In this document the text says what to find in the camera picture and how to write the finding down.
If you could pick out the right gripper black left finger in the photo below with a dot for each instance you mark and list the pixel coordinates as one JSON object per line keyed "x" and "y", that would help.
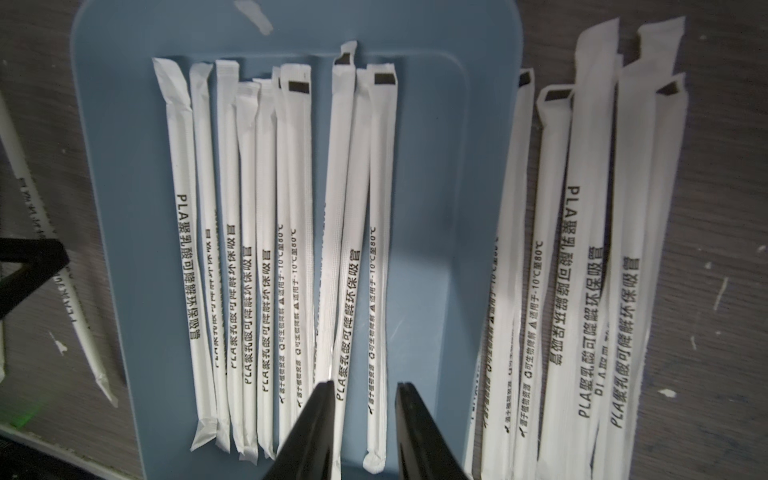
{"x": 307, "y": 452}

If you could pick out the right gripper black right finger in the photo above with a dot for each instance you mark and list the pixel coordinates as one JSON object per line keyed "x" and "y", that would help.
{"x": 422, "y": 451}

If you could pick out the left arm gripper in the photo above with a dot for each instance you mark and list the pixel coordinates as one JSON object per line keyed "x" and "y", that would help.
{"x": 39, "y": 260}

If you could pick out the white paper-wrapped straw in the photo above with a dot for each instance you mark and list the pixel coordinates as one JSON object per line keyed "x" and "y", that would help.
{"x": 383, "y": 93}
{"x": 492, "y": 423}
{"x": 247, "y": 105}
{"x": 555, "y": 112}
{"x": 206, "y": 181}
{"x": 44, "y": 229}
{"x": 295, "y": 94}
{"x": 585, "y": 188}
{"x": 342, "y": 106}
{"x": 638, "y": 83}
{"x": 353, "y": 233}
{"x": 179, "y": 114}
{"x": 265, "y": 191}
{"x": 227, "y": 81}
{"x": 660, "y": 210}

